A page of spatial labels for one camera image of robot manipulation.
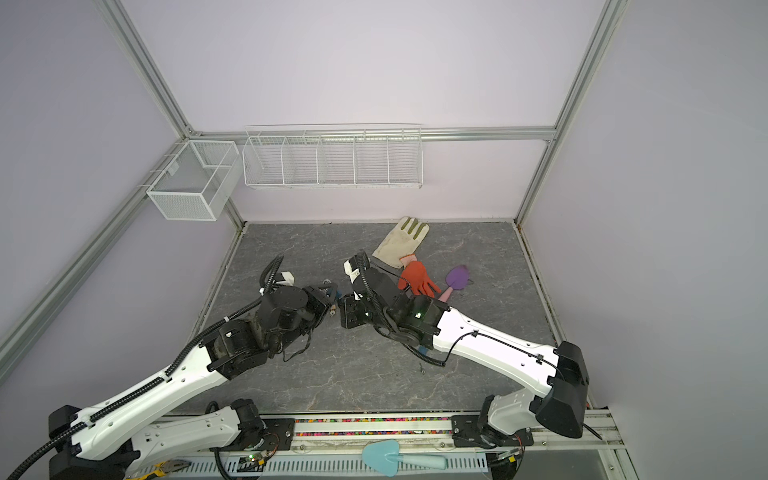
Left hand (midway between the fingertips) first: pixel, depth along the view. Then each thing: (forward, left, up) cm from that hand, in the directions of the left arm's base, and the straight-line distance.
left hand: (340, 295), depth 69 cm
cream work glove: (+39, -17, -28) cm, 51 cm away
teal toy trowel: (-30, -8, -26) cm, 41 cm away
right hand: (-2, +1, -1) cm, 3 cm away
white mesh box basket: (+49, +51, -3) cm, 70 cm away
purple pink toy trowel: (+21, -36, -28) cm, 50 cm away
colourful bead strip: (-21, -5, -28) cm, 35 cm away
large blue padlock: (0, 0, +1) cm, 1 cm away
